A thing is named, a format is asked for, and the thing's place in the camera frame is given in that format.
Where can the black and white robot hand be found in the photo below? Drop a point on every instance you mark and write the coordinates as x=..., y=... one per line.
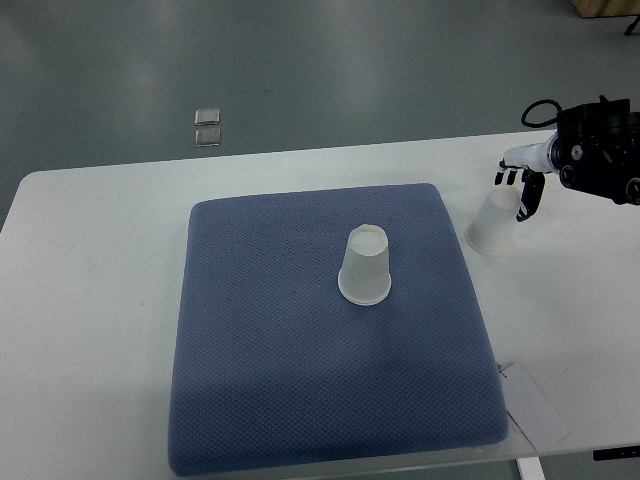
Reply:
x=531, y=163

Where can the white paper cup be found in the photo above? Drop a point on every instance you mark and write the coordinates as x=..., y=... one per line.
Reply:
x=364, y=277
x=491, y=230

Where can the black object at edge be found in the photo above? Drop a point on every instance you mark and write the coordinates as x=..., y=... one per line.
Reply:
x=632, y=26

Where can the wooden furniture corner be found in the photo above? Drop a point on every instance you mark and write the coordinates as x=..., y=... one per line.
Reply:
x=606, y=8

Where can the white paper cup on cushion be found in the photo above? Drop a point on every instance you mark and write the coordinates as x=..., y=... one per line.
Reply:
x=364, y=277

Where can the white paper tag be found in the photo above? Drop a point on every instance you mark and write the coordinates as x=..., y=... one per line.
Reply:
x=531, y=410

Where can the black table control panel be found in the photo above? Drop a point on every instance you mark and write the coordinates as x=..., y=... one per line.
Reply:
x=616, y=453

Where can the white table leg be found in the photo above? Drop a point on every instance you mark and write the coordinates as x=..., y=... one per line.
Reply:
x=530, y=468

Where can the upper metal floor plate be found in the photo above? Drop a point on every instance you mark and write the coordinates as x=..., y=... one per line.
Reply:
x=207, y=116

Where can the blue textured cushion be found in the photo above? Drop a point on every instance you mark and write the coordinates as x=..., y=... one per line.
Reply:
x=274, y=367

